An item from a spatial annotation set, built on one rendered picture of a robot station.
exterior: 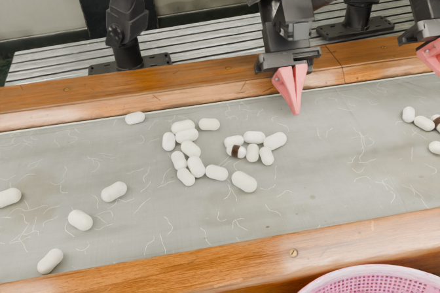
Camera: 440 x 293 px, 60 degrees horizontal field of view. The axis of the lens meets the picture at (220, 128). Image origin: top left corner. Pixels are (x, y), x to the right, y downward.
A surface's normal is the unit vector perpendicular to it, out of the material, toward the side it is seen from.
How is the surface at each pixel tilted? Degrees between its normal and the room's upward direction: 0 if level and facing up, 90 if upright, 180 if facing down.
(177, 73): 0
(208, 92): 45
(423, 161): 0
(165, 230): 0
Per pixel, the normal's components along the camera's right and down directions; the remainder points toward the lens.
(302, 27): 0.13, 0.42
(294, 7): 0.05, -0.18
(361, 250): -0.05, -0.76
